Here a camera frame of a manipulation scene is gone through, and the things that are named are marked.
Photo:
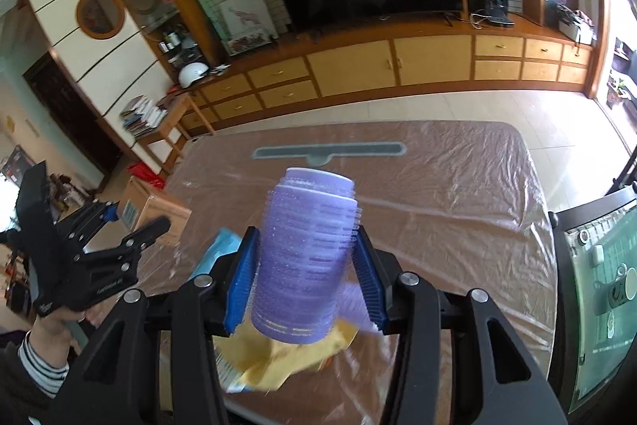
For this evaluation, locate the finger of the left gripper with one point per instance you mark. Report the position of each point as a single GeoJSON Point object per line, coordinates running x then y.
{"type": "Point", "coordinates": [131, 245]}

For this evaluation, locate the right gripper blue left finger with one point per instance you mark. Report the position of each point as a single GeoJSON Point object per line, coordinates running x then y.
{"type": "Point", "coordinates": [238, 283]}

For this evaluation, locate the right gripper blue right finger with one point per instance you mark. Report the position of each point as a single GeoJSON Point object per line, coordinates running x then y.
{"type": "Point", "coordinates": [371, 278]}

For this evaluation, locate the light blue plastic pouch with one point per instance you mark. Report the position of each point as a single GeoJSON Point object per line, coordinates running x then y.
{"type": "Point", "coordinates": [224, 243]}

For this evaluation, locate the yellow paper bag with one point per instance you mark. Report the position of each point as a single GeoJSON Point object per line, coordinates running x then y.
{"type": "Point", "coordinates": [266, 364]}

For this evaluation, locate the purple hair roller cylinder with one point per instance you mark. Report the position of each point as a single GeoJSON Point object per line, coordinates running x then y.
{"type": "Point", "coordinates": [307, 235]}

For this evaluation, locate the white labelled packet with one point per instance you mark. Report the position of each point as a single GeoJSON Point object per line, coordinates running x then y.
{"type": "Point", "coordinates": [230, 378]}

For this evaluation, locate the striped sleeve left forearm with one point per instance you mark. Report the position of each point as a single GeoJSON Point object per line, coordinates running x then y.
{"type": "Point", "coordinates": [28, 384]}

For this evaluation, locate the person's left hand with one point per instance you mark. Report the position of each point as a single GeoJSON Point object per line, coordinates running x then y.
{"type": "Point", "coordinates": [49, 333]}

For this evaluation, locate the cardboard box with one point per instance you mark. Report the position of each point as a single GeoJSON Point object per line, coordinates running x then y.
{"type": "Point", "coordinates": [142, 203]}

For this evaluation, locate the red plastic stool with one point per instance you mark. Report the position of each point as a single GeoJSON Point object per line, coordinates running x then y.
{"type": "Point", "coordinates": [143, 172]}

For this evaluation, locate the small wooden side table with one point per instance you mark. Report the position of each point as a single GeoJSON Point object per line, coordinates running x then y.
{"type": "Point", "coordinates": [163, 146]}

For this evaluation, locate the stack of books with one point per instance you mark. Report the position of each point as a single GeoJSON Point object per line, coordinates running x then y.
{"type": "Point", "coordinates": [141, 116]}

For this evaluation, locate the dark wooden door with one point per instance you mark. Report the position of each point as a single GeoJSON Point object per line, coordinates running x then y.
{"type": "Point", "coordinates": [71, 113]}

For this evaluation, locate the white helmet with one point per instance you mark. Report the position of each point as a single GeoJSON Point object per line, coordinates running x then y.
{"type": "Point", "coordinates": [192, 73]}

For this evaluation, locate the round wooden framed picture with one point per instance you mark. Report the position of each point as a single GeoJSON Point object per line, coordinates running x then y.
{"type": "Point", "coordinates": [100, 19]}

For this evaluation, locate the glass top side table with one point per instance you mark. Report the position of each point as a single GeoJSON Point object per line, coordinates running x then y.
{"type": "Point", "coordinates": [593, 367]}

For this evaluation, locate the white green mug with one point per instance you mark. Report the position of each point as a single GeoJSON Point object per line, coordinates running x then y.
{"type": "Point", "coordinates": [623, 289]}

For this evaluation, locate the white printer device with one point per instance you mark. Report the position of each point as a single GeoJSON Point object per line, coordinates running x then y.
{"type": "Point", "coordinates": [575, 25]}

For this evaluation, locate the horse picture frame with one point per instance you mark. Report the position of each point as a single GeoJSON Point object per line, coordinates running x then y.
{"type": "Point", "coordinates": [249, 25]}

